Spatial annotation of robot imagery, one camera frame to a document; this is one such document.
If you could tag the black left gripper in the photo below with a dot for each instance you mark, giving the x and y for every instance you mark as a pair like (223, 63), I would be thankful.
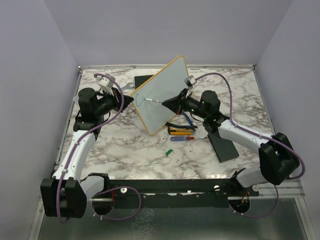
(116, 98)

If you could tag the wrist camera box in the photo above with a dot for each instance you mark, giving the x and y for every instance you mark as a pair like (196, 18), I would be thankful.
(190, 81)
(106, 83)

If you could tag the green marker cap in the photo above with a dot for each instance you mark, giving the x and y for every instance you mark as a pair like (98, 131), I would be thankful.
(168, 152)

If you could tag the small white square device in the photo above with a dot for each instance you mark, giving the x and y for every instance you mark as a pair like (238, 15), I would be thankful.
(76, 99)

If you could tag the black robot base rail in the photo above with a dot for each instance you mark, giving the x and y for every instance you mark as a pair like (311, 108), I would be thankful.
(179, 193)

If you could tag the small black network switch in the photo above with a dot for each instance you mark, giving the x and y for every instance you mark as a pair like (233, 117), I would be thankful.
(224, 148)

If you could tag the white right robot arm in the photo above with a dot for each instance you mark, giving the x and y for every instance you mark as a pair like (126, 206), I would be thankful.
(277, 160)

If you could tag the white green whiteboard marker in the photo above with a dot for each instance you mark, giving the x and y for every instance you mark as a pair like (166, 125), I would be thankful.
(152, 100)

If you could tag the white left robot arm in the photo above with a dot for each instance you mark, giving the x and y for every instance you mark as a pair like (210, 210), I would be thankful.
(65, 195)

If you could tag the blue red screwdriver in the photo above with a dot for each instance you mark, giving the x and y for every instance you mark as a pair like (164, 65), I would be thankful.
(186, 138)

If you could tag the yellow framed whiteboard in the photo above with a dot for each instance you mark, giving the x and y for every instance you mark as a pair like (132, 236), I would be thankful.
(163, 85)

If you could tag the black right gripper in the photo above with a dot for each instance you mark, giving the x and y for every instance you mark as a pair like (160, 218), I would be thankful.
(178, 103)

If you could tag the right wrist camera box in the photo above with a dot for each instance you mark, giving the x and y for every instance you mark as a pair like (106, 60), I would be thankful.
(190, 81)

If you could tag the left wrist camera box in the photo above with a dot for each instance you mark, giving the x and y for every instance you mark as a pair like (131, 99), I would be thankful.
(106, 83)

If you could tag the yellow utility knife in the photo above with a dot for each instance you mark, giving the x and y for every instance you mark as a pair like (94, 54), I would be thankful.
(179, 131)

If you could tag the large black network switch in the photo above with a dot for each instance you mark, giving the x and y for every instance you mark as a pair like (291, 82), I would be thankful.
(140, 79)

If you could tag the silver open-end wrench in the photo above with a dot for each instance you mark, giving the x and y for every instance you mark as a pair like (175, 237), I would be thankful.
(128, 86)

